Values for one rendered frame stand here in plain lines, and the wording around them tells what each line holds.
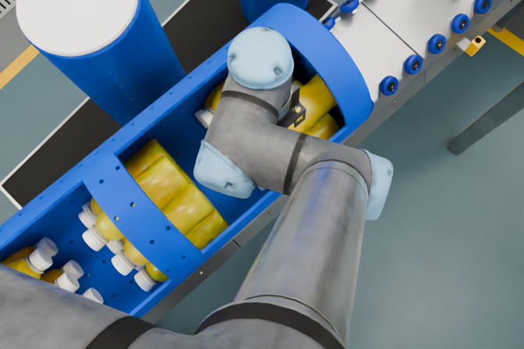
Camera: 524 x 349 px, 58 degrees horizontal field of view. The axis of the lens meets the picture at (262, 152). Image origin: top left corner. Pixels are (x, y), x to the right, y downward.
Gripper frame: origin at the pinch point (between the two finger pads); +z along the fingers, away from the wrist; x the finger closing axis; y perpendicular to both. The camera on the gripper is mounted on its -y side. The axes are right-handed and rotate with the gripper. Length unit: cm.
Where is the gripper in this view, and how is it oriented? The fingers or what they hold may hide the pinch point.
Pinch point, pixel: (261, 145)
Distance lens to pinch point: 87.4
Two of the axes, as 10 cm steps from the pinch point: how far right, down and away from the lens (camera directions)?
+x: -6.5, -7.2, 2.2
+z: 0.5, 2.5, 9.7
